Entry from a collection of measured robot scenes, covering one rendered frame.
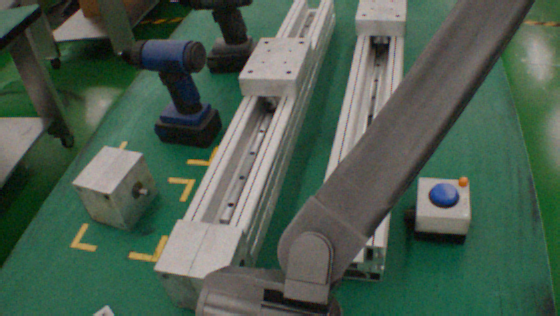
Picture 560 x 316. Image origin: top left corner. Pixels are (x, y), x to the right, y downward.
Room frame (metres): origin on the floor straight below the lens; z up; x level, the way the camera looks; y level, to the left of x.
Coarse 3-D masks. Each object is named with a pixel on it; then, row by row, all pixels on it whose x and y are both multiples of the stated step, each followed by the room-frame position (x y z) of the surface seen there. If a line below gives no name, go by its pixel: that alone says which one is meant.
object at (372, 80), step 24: (360, 48) 0.87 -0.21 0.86; (384, 48) 0.90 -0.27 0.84; (360, 72) 0.77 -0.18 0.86; (384, 72) 0.82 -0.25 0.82; (360, 96) 0.71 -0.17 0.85; (384, 96) 0.68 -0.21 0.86; (360, 120) 0.68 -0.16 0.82; (336, 144) 0.57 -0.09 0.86; (384, 240) 0.37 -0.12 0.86; (360, 264) 0.37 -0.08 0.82
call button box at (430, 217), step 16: (464, 192) 0.44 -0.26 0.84; (416, 208) 0.45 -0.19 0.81; (432, 208) 0.43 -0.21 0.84; (448, 208) 0.42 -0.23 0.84; (464, 208) 0.41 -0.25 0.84; (416, 224) 0.42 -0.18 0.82; (432, 224) 0.41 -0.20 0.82; (448, 224) 0.40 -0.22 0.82; (464, 224) 0.39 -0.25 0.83; (416, 240) 0.42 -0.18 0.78; (432, 240) 0.41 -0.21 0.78; (448, 240) 0.40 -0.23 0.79; (464, 240) 0.39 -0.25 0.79
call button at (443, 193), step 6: (438, 186) 0.45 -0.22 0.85; (444, 186) 0.45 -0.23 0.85; (450, 186) 0.45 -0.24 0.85; (432, 192) 0.45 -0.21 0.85; (438, 192) 0.44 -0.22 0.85; (444, 192) 0.44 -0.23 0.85; (450, 192) 0.44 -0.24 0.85; (456, 192) 0.44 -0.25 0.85; (438, 198) 0.43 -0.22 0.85; (444, 198) 0.43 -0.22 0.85; (450, 198) 0.43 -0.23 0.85; (456, 198) 0.43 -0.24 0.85; (444, 204) 0.42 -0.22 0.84
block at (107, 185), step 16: (96, 160) 0.63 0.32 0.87; (112, 160) 0.62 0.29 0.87; (128, 160) 0.61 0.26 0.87; (144, 160) 0.62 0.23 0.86; (80, 176) 0.59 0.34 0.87; (96, 176) 0.59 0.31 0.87; (112, 176) 0.58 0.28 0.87; (128, 176) 0.58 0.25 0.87; (144, 176) 0.61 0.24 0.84; (80, 192) 0.58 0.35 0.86; (96, 192) 0.55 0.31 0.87; (112, 192) 0.54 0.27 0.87; (128, 192) 0.57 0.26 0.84; (144, 192) 0.57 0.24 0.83; (96, 208) 0.57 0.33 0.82; (112, 208) 0.54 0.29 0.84; (128, 208) 0.56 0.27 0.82; (144, 208) 0.58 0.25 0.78; (112, 224) 0.56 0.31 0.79; (128, 224) 0.54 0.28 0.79
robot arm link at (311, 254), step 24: (312, 240) 0.22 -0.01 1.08; (288, 264) 0.22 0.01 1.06; (312, 264) 0.21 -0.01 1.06; (216, 288) 0.24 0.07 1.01; (240, 288) 0.23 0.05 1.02; (264, 288) 0.22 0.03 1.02; (288, 288) 0.21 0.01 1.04; (312, 288) 0.20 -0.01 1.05; (336, 288) 0.22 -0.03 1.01; (216, 312) 0.21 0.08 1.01; (240, 312) 0.21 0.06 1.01
